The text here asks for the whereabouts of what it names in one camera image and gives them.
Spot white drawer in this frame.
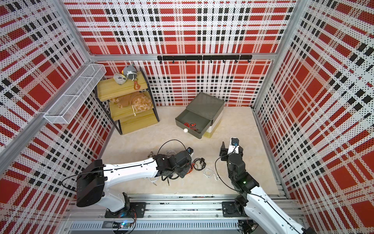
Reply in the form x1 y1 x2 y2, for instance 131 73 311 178
206 112 224 133

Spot red earphones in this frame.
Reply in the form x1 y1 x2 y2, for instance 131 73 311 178
190 163 195 173
184 122 199 132

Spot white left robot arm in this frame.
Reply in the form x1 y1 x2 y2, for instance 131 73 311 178
76 147 193 218

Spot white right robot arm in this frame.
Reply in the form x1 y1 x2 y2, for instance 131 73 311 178
219 137 315 234

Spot black earphones centre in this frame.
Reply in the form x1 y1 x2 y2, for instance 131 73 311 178
167 175 174 186

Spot black earphones right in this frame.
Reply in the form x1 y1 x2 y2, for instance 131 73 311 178
193 158 206 171

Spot white earphones top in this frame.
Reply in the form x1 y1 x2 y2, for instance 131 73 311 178
166 150 176 157

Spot white earphones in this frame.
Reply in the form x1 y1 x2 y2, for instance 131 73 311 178
166 150 176 157
203 168 220 181
148 177 159 186

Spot white earphones right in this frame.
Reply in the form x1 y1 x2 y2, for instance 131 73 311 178
203 168 220 181

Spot yellow bottom drawer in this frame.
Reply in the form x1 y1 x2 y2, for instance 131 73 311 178
204 125 219 138

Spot white earphones left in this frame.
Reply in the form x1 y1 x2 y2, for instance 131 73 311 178
148 177 159 186

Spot three-tier plastic drawer cabinet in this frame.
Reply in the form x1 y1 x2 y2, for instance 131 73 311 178
175 92 226 139

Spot brown plush toy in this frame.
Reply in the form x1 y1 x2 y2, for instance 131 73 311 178
110 92 153 113

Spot wooden three-tier shelf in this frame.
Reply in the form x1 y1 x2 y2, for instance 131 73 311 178
94 65 160 135

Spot green circuit board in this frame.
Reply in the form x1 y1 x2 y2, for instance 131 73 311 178
113 222 132 230

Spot orange carabiner clip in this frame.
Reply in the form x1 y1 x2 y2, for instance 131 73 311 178
133 81 141 90

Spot white grey plush toy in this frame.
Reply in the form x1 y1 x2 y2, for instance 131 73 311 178
113 73 127 85

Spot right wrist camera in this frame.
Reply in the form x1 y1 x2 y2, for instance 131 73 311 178
228 137 240 155

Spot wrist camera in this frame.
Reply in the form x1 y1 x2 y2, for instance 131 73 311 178
186 147 194 156
228 137 240 155

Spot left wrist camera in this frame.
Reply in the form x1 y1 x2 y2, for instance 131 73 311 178
186 147 194 156

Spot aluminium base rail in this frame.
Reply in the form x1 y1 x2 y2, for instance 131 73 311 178
58 194 261 234

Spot black wall hook rail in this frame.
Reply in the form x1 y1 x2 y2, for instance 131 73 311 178
157 55 253 62

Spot white wire mesh basket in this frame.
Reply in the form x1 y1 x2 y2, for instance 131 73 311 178
44 63 106 124

